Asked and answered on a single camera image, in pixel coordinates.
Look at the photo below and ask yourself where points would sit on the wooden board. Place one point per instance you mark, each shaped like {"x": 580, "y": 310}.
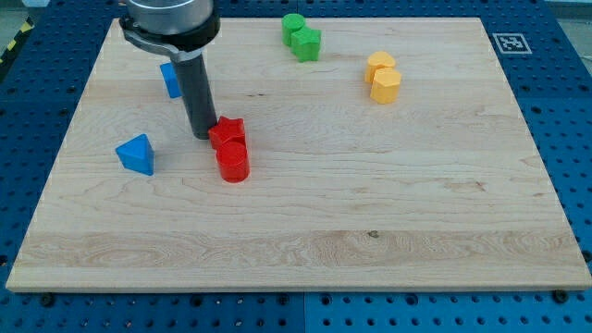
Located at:
{"x": 441, "y": 190}

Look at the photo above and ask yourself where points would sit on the green cylinder block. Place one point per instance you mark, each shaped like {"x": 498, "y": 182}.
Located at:
{"x": 291, "y": 23}

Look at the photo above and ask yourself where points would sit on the yellow pentagon block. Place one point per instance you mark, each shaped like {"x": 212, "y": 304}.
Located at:
{"x": 385, "y": 85}

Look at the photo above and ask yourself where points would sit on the fiducial marker tag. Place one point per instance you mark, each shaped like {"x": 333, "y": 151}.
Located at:
{"x": 511, "y": 43}

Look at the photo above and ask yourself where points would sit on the red cylinder block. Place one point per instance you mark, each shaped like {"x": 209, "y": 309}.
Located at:
{"x": 233, "y": 161}

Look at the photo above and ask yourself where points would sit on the blue triangle block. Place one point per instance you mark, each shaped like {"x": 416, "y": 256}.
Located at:
{"x": 137, "y": 155}

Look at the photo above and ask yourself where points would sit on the blue cube block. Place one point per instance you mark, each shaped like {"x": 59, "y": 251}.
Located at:
{"x": 170, "y": 79}

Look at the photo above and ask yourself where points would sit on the green star block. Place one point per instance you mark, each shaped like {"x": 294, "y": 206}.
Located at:
{"x": 305, "y": 44}

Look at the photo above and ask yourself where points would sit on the black bolt right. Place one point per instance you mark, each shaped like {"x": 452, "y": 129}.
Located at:
{"x": 560, "y": 296}

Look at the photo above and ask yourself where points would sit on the black bolt left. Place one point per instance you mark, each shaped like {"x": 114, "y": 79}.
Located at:
{"x": 47, "y": 300}

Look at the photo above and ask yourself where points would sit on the yellow heart block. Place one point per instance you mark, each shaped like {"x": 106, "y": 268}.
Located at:
{"x": 376, "y": 61}

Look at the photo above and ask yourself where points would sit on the black bolt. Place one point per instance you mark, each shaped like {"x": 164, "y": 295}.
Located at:
{"x": 560, "y": 296}
{"x": 47, "y": 300}

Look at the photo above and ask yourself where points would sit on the red star block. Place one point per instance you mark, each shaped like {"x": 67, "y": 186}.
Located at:
{"x": 227, "y": 130}

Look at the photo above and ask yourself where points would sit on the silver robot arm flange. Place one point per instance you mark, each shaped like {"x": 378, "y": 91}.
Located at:
{"x": 178, "y": 29}

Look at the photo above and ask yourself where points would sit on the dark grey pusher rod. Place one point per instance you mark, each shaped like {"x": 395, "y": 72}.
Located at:
{"x": 196, "y": 94}

